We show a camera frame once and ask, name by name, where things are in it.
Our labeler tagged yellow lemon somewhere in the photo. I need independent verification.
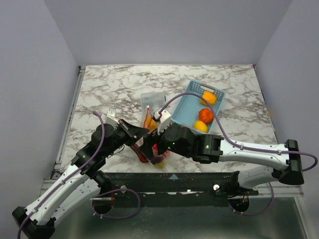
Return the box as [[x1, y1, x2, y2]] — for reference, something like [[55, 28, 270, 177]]
[[193, 120, 208, 133]]

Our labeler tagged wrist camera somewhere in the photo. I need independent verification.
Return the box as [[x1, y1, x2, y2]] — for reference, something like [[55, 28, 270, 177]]
[[154, 110, 171, 135], [104, 108, 119, 129]]

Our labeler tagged purple onion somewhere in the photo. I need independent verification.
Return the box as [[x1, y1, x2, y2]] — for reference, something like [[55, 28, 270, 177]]
[[152, 155, 164, 165]]

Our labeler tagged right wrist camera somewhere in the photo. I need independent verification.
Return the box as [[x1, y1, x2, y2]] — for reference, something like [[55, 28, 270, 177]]
[[154, 110, 171, 135]]

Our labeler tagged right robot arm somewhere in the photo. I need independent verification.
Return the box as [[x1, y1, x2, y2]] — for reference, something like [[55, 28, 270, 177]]
[[140, 123, 305, 195]]

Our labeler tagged clear zip top bag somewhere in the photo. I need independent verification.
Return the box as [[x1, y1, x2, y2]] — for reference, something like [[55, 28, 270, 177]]
[[137, 106, 170, 168]]

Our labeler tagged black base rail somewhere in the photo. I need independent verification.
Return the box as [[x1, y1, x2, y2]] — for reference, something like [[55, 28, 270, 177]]
[[92, 172, 258, 211]]

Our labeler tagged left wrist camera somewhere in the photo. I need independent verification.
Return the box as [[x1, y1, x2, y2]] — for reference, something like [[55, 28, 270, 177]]
[[104, 108, 119, 129]]

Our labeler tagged orange yellow bell pepper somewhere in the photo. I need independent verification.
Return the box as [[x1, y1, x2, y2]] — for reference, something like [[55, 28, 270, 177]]
[[200, 91, 217, 106]]

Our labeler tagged clear plastic screw box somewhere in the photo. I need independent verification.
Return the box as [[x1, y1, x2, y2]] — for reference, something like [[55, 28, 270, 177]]
[[141, 91, 166, 119]]

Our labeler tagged orange small pumpkin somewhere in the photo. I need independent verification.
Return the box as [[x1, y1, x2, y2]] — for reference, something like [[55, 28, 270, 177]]
[[198, 108, 214, 124]]

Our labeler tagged brown potato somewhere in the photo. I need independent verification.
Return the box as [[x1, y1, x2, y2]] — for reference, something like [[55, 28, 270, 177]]
[[143, 117, 158, 131]]

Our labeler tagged light blue plastic basket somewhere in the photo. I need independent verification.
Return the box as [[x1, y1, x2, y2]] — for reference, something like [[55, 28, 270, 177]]
[[170, 80, 226, 134]]

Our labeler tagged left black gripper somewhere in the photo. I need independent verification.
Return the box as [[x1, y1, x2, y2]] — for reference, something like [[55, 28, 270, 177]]
[[104, 119, 150, 158]]

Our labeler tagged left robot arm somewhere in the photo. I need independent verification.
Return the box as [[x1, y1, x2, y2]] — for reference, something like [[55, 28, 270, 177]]
[[12, 119, 149, 239]]

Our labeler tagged red black utility knife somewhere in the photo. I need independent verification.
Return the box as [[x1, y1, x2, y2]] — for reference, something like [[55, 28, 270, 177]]
[[130, 144, 149, 163]]

